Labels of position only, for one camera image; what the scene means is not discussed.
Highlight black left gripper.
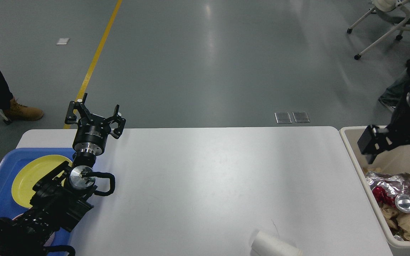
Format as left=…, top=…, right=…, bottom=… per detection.
left=65, top=94, right=126, bottom=156

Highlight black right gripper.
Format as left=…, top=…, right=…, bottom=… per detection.
left=357, top=89, right=410, bottom=164

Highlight foil sheet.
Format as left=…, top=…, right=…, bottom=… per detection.
left=365, top=171, right=410, bottom=196

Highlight red wrapper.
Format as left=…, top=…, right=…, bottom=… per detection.
left=372, top=186, right=397, bottom=208

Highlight metal can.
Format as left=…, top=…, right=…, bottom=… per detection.
left=394, top=193, right=410, bottom=214

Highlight yellow plate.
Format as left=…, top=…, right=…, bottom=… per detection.
left=11, top=155, right=73, bottom=209

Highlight white paper cup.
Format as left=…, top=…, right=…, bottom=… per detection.
left=251, top=231, right=303, bottom=256

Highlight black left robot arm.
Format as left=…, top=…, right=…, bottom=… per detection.
left=0, top=94, right=126, bottom=256

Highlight beige plastic bin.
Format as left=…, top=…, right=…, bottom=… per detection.
left=340, top=126, right=410, bottom=256

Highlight person in grey trousers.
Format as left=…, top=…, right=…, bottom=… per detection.
left=378, top=68, right=410, bottom=112

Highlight white floor marker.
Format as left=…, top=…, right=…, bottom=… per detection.
left=56, top=38, right=70, bottom=45

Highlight metal floor socket plates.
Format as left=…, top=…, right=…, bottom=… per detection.
left=274, top=111, right=310, bottom=124

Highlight blue plastic tray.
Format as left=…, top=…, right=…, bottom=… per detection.
left=0, top=148, right=83, bottom=256

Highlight office chair base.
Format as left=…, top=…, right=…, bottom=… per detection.
left=346, top=0, right=410, bottom=60

